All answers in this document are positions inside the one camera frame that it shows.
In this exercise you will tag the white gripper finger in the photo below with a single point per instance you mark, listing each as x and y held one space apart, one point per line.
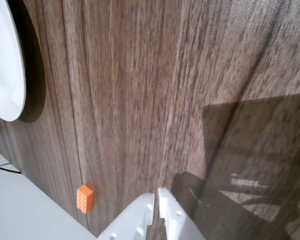
132 217
173 217

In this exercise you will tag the orange lego block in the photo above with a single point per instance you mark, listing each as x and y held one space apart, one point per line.
84 199

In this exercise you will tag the white round plate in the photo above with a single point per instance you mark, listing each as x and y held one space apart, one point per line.
2 62

